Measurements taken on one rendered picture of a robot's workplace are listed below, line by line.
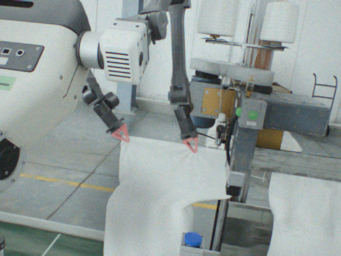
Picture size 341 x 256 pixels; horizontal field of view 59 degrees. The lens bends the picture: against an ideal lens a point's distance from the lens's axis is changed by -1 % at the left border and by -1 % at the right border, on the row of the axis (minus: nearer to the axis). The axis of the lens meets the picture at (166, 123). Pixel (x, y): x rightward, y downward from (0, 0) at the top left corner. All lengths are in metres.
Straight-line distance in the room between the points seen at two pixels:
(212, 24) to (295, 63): 5.20
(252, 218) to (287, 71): 4.97
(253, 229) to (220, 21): 1.03
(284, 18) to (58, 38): 0.89
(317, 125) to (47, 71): 0.85
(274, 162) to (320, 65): 5.34
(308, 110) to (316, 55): 5.43
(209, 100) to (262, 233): 0.74
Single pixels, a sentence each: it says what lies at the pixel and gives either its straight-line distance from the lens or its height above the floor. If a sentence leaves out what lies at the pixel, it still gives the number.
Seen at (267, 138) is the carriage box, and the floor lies 1.12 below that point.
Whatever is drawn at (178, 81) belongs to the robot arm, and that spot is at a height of 1.34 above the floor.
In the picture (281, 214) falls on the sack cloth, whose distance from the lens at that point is 1.36.
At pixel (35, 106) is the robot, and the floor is 1.32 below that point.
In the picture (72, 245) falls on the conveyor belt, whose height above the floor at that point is 0.38.
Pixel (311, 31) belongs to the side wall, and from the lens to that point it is 6.48.
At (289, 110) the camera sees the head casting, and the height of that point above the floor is 1.31.
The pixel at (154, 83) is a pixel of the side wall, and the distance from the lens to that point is 6.34.
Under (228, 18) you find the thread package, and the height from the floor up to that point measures 1.60.
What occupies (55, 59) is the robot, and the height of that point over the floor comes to 1.42.
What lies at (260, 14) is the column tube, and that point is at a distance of 1.55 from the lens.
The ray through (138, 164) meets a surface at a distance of 1.33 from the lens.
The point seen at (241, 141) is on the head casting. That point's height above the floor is 1.18.
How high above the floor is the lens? 1.49
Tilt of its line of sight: 15 degrees down
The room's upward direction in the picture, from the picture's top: 6 degrees clockwise
